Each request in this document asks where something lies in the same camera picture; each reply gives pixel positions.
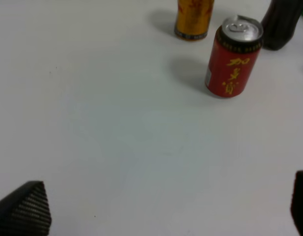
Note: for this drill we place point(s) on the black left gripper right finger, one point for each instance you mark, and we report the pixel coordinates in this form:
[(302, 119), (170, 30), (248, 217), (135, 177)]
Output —
[(297, 202)]

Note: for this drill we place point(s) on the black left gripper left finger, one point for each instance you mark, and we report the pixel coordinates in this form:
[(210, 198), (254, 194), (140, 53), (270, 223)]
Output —
[(25, 211)]

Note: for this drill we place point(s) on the cola bottle with yellow cap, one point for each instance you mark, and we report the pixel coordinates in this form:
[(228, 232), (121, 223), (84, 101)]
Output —
[(279, 23)]

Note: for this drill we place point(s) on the red herbal tea can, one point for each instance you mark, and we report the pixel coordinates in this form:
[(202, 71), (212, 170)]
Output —
[(237, 44)]

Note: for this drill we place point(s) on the gold energy drink can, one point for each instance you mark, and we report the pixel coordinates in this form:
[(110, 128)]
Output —
[(193, 19)]

